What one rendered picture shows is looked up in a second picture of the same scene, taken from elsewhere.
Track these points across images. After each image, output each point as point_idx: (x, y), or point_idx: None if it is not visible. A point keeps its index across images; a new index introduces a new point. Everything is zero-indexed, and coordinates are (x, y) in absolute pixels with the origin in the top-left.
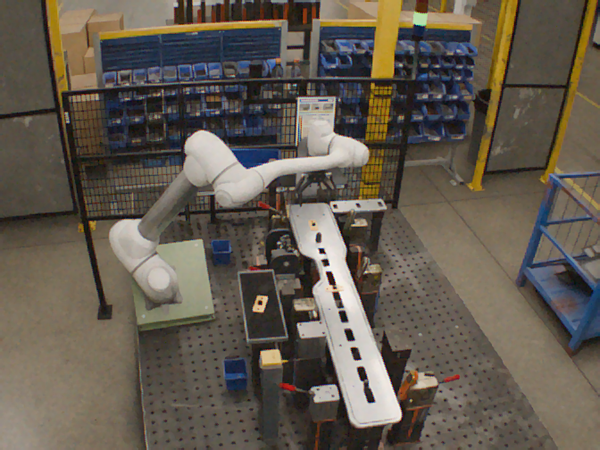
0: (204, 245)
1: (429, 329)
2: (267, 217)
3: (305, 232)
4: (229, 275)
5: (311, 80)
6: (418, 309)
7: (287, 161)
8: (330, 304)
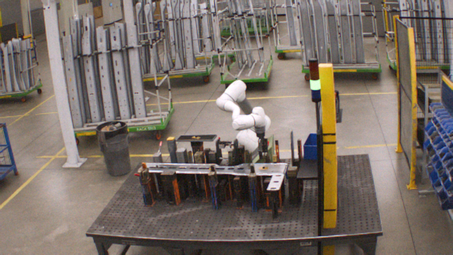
0: None
1: (197, 224)
2: None
3: (258, 166)
4: None
5: None
6: (214, 224)
7: (235, 108)
8: (202, 166)
